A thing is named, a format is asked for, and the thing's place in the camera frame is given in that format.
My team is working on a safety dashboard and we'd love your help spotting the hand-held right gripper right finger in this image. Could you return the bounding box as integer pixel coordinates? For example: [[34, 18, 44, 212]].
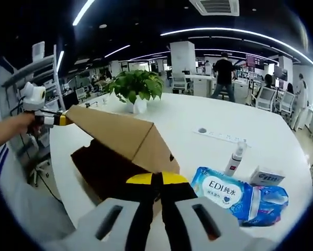
[[156, 171, 243, 251]]

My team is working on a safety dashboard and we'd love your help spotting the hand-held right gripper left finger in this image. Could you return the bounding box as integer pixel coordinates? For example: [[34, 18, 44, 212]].
[[74, 172, 162, 251]]

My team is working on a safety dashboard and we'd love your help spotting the white label blue wipes pack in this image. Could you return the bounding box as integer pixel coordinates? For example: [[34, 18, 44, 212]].
[[190, 166, 254, 227]]

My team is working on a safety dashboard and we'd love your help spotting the brown cardboard shoe box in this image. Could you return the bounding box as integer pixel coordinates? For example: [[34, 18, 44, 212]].
[[64, 105, 181, 223]]

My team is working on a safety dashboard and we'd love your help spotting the silver spray bottle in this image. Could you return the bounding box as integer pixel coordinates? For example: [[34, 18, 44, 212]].
[[224, 141, 248, 176]]

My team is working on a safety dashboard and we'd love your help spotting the small white box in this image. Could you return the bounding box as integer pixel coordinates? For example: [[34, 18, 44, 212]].
[[250, 165, 286, 187]]

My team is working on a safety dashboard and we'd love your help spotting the person's left hand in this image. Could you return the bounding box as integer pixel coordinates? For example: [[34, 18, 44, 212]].
[[16, 113, 42, 136]]

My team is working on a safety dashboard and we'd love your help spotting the grey metal storage rack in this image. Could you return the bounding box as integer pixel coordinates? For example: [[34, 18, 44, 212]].
[[1, 41, 65, 110]]

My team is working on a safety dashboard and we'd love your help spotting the white table socket strip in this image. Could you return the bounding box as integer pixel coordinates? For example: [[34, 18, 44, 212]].
[[193, 130, 248, 143]]

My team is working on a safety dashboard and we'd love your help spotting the green potted plant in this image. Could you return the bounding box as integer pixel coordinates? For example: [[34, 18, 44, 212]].
[[104, 69, 164, 113]]

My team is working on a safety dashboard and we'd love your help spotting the straight ceiling light strip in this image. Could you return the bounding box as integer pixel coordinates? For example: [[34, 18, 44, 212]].
[[72, 0, 96, 26]]

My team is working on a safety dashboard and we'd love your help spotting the white office chair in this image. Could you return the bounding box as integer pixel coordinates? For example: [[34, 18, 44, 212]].
[[254, 86, 276, 110], [172, 72, 190, 91], [276, 91, 296, 116]]

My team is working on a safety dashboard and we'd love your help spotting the curved ceiling light strip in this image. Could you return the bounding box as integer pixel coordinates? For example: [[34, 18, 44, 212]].
[[160, 27, 313, 65]]

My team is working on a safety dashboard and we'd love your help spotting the dark computer monitor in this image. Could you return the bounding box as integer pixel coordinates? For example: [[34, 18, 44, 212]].
[[274, 65, 288, 81]]

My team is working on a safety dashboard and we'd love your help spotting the ceiling air conditioner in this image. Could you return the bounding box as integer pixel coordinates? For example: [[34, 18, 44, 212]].
[[189, 0, 240, 15]]

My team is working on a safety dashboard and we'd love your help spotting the purple wall display screen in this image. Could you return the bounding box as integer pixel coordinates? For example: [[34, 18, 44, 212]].
[[245, 54, 266, 69]]

